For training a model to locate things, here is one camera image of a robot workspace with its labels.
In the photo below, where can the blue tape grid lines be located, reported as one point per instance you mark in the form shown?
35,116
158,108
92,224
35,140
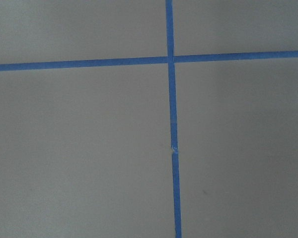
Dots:
170,59

